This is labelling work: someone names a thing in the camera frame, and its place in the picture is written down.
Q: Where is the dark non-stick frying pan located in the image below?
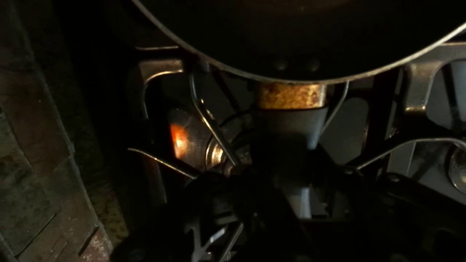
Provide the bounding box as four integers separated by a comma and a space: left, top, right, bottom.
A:
128, 0, 466, 219

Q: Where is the black gas stove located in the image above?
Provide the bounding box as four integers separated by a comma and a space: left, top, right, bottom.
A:
124, 40, 466, 205

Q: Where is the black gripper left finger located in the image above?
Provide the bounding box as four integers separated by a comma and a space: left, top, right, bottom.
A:
179, 165, 296, 262

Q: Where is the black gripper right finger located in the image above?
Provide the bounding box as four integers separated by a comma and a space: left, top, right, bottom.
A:
310, 168, 466, 262

